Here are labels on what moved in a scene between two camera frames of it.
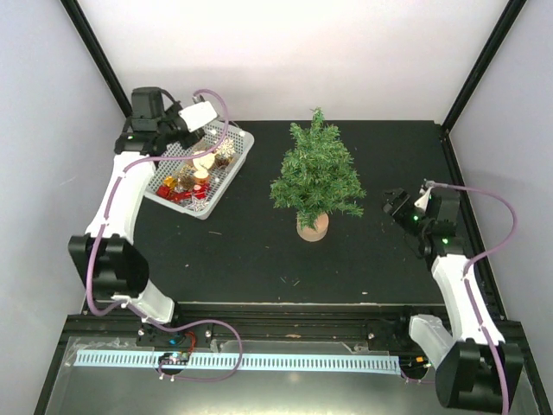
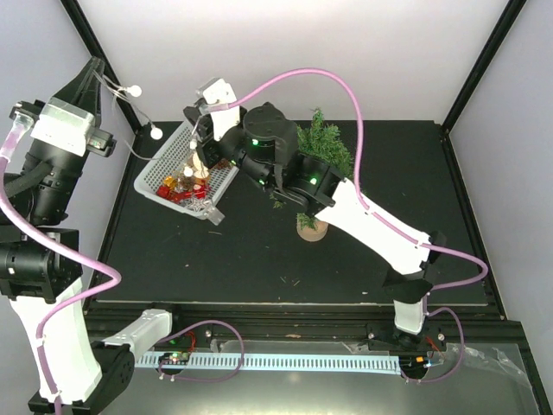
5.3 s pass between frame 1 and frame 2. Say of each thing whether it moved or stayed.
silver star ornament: stayed
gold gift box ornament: stayed
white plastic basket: stayed
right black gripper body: moved
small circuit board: stayed
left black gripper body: moved
